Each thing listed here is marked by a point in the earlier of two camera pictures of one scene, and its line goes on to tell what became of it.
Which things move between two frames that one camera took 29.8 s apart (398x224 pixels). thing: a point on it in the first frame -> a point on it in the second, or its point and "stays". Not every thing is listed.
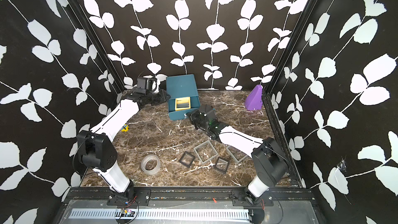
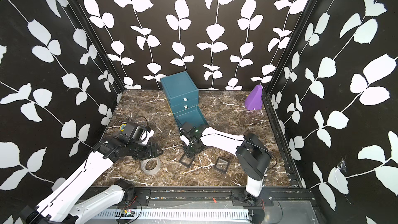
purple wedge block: x=253 y=101 stays
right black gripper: x=193 y=116 -> x=188 y=153
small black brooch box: x=187 y=159 stays
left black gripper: x=164 y=97 -> x=152 y=151
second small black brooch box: x=222 y=165 stays
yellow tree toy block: x=125 y=128 stays
